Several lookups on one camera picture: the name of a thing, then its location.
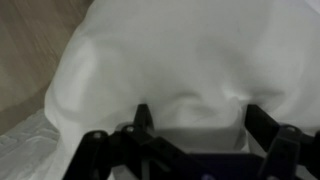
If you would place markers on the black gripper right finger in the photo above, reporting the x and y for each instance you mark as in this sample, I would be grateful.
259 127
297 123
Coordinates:
261 126

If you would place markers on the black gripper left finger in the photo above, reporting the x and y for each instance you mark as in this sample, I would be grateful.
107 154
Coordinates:
143 118

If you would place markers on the white quilted duvet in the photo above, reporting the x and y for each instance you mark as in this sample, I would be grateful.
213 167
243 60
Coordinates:
197 64

